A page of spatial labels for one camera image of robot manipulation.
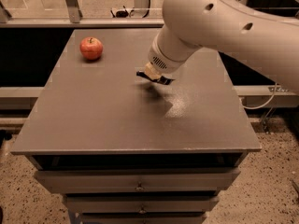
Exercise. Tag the grey metal railing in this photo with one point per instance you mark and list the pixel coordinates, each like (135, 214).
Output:
(79, 13)

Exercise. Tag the dark blue rxbar wrapper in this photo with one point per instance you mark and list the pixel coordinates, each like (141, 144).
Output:
(160, 80)

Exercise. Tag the black object behind glass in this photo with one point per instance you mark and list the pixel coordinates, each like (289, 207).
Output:
(124, 13)

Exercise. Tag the middle grey drawer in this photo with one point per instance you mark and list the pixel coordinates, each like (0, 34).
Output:
(142, 204)

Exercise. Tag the grey drawer cabinet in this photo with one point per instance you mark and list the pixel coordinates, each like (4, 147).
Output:
(101, 116)

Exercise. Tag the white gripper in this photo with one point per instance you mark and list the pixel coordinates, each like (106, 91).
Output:
(163, 61)

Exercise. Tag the grey drawer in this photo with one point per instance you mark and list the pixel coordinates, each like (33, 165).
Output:
(79, 182)
(142, 204)
(159, 218)

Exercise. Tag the top grey drawer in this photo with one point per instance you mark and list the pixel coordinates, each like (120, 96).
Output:
(79, 182)

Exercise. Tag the red apple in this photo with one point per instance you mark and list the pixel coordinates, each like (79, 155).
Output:
(91, 48)

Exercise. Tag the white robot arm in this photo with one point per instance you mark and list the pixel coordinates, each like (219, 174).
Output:
(266, 43)

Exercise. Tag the bottom grey drawer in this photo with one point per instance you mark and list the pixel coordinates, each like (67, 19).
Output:
(159, 218)

